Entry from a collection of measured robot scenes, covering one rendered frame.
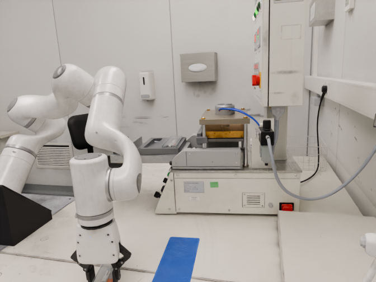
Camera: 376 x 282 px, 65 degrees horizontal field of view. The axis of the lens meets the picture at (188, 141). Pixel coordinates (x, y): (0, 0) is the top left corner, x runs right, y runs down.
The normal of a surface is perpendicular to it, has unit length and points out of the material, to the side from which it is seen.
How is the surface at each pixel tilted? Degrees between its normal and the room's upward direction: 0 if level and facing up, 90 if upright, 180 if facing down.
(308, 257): 0
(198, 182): 90
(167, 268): 0
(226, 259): 0
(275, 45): 90
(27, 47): 90
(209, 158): 90
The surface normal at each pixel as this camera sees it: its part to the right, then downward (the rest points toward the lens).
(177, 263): -0.05, -0.97
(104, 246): -0.04, 0.22
